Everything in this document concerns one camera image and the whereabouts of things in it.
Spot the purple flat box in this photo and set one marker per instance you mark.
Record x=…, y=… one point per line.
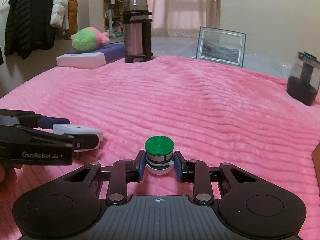
x=113, y=51

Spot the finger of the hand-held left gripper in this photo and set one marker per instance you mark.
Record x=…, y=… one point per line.
x=86, y=141
x=55, y=122

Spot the green and pink plush toy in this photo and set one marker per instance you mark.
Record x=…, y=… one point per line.
x=85, y=40

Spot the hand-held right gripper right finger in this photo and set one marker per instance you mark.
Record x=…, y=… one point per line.
x=178, y=167

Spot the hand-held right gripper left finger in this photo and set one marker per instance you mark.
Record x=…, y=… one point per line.
x=141, y=166

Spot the clear plastic sheet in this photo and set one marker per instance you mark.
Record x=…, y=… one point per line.
x=265, y=62

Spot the white puffer jacket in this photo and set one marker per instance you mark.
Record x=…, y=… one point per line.
x=60, y=5

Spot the pink ribbed blanket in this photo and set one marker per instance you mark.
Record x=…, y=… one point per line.
x=200, y=105

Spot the framed landscape picture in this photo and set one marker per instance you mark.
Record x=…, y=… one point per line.
x=220, y=47

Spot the white square device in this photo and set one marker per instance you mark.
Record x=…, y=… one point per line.
x=82, y=130

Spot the steel thermos flask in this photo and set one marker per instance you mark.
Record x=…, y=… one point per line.
x=133, y=37

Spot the wooden bookshelf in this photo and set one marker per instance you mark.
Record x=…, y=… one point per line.
x=112, y=5

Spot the brown cardboard box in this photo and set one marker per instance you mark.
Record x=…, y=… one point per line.
x=317, y=160

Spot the small green-capped bottle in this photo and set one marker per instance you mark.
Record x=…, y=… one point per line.
x=159, y=145

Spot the dark glass jar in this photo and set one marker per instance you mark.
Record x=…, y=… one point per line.
x=300, y=90

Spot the brown jacket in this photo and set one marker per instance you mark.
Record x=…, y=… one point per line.
x=72, y=15

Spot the pink curtain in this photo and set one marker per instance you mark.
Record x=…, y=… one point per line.
x=180, y=5

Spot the person's left hand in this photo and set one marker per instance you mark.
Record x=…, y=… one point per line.
x=7, y=177

